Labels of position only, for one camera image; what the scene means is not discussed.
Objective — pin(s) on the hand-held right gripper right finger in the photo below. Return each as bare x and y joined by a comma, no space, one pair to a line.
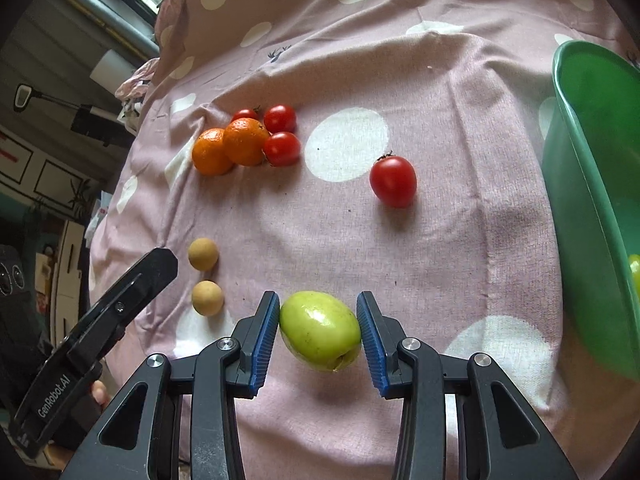
372,345

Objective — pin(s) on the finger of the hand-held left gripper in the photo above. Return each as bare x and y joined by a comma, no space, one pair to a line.
145,275

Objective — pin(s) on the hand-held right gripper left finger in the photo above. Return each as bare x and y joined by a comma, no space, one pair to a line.
265,345

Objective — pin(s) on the green jujube fruit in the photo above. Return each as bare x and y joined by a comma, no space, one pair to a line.
320,330
634,272

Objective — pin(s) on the tan longan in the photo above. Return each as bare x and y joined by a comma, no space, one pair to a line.
207,298
203,253

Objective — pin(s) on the orange mandarin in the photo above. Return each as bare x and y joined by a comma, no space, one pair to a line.
245,141
210,154

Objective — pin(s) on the large red tomato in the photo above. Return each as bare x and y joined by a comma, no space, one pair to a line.
393,181

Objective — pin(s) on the small red cherry tomato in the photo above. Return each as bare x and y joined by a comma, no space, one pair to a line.
245,114
281,148
280,118

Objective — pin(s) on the green plastic basin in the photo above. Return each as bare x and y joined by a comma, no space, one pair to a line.
590,160

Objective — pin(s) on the small black-framed mirror on arm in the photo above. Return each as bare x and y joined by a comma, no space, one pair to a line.
22,96

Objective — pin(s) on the person's left hand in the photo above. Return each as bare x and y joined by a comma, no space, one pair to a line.
100,393

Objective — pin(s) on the patterned white bag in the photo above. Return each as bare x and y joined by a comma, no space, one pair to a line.
129,112

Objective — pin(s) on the crumpled pink cloth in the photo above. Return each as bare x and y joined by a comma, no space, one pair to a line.
137,82

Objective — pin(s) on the white cylinder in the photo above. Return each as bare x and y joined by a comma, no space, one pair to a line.
112,71

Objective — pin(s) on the pink polka-dot blanket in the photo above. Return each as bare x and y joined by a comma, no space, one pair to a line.
450,110

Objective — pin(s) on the black-framed wall panel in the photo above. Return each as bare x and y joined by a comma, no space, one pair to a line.
55,180

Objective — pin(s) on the wall poster with red print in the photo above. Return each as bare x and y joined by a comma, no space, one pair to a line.
15,155

